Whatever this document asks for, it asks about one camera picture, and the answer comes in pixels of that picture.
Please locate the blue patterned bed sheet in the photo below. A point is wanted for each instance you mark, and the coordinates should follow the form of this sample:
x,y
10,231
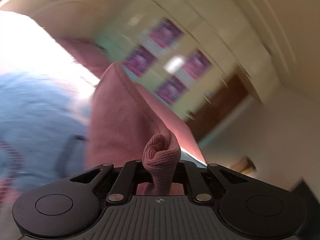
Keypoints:
x,y
45,109

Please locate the brown wooden door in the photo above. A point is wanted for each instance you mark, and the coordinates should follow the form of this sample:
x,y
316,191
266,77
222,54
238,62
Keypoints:
x,y
216,108

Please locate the pink folded quilt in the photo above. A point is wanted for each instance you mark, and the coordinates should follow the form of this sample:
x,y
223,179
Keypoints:
x,y
87,53

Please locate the cream round headboard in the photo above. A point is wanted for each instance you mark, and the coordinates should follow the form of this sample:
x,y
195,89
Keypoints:
x,y
62,18

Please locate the wooden chair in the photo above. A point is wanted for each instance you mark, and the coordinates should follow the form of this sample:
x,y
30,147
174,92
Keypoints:
x,y
244,166

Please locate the purple poster upper right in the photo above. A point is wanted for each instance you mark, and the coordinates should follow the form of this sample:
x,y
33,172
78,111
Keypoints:
x,y
196,64

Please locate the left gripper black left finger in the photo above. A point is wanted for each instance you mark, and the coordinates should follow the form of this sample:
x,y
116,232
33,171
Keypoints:
x,y
125,186

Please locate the cream glossy wardrobe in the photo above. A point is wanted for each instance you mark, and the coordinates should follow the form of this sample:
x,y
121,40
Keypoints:
x,y
218,28

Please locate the purple poster lower left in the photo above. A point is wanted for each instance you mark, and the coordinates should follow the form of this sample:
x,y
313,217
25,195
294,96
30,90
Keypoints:
x,y
138,62

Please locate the purple poster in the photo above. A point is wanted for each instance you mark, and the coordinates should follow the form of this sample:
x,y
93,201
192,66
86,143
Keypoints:
x,y
196,64
171,90
165,33
138,62

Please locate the purple poster lower right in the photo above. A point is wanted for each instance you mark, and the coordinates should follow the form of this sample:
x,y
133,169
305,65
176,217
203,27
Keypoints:
x,y
171,90

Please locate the purple poster upper left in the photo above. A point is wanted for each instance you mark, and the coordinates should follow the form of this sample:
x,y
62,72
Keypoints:
x,y
165,33

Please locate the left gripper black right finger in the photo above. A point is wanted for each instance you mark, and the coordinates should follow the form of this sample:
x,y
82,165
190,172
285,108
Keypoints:
x,y
194,186

